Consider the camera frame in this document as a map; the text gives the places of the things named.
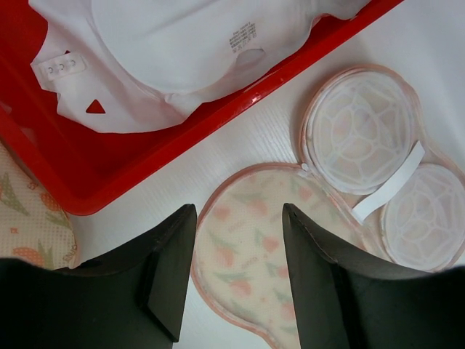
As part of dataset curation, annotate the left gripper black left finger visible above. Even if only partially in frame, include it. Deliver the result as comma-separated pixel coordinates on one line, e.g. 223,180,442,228
1,204,197,348

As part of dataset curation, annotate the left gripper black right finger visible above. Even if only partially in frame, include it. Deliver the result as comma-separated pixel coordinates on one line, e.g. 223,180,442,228
282,204,464,348

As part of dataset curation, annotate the pink floral laundry bag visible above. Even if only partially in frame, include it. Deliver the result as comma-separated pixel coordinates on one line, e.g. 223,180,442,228
0,146,78,270
191,65,464,348

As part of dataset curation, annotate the red plastic bin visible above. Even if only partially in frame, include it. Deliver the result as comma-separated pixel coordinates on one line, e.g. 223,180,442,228
1,1,396,215

